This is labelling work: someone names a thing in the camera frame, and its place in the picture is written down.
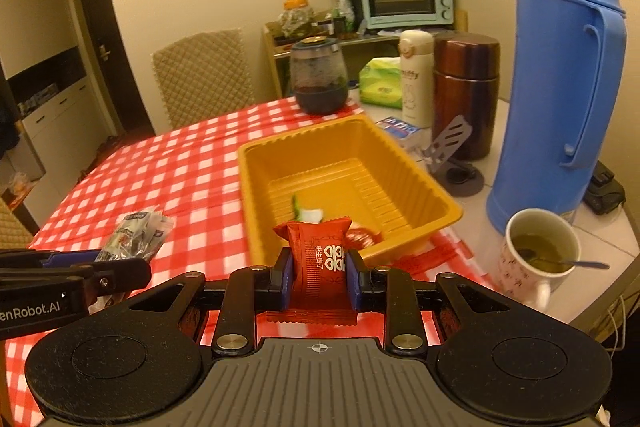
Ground red snack packet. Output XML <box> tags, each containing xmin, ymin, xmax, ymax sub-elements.
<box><xmin>267</xmin><ymin>217</ymin><xmax>358</xmax><ymax>326</ymax></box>

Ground white silver foil pouch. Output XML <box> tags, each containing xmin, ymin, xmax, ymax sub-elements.
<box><xmin>292</xmin><ymin>195</ymin><xmax>324</xmax><ymax>225</ymax></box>

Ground green tissue pack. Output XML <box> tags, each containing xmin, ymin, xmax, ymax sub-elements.
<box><xmin>359</xmin><ymin>57</ymin><xmax>402</xmax><ymax>109</ymax></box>

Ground dark glass jar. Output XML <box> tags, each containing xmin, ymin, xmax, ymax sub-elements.
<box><xmin>290</xmin><ymin>36</ymin><xmax>348</xmax><ymax>116</ymax></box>

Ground red candy pile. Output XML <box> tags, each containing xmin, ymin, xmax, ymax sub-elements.
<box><xmin>344</xmin><ymin>225</ymin><xmax>384</xmax><ymax>251</ymax></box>

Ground yellow plastic basket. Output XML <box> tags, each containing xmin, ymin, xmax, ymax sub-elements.
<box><xmin>238</xmin><ymin>115</ymin><xmax>463</xmax><ymax>267</ymax></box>

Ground grey black snack packet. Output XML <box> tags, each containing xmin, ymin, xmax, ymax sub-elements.
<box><xmin>92</xmin><ymin>208</ymin><xmax>177</xmax><ymax>308</ymax></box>

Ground blue thermos jug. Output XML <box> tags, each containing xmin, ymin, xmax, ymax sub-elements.
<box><xmin>486</xmin><ymin>0</ymin><xmax>627</xmax><ymax>232</ymax></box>

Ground quilted beige side chair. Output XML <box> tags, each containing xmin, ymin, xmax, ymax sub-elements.
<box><xmin>0</xmin><ymin>199</ymin><xmax>32</xmax><ymax>249</ymax></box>

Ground patterned white mug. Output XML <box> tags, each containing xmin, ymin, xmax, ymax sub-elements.
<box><xmin>498</xmin><ymin>208</ymin><xmax>582</xmax><ymax>312</ymax></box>

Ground grey phone stand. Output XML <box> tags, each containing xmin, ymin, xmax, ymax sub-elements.
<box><xmin>421</xmin><ymin>115</ymin><xmax>485</xmax><ymax>198</ymax></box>

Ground metal spoon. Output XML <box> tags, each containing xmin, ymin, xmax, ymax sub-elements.
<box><xmin>518</xmin><ymin>248</ymin><xmax>610</xmax><ymax>270</ymax></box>

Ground white miffy bottle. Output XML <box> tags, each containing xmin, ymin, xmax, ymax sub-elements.
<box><xmin>398</xmin><ymin>29</ymin><xmax>434</xmax><ymax>129</ymax></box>

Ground red white checkered tablecloth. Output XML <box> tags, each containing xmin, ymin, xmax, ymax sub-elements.
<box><xmin>1</xmin><ymin>98</ymin><xmax>495</xmax><ymax>426</ymax></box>

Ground quilted beige chair back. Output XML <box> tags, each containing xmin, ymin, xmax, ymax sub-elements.
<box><xmin>152</xmin><ymin>28</ymin><xmax>255</xmax><ymax>130</ymax></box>

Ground wooden side shelf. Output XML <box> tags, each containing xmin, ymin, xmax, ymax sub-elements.
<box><xmin>261</xmin><ymin>8</ymin><xmax>469</xmax><ymax>99</ymax></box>

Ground white cabinet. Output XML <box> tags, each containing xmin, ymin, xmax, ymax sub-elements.
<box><xmin>1</xmin><ymin>0</ymin><xmax>108</xmax><ymax>227</ymax></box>

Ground brown thermos flask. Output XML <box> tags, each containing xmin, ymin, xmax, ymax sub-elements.
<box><xmin>432</xmin><ymin>31</ymin><xmax>500</xmax><ymax>161</ymax></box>

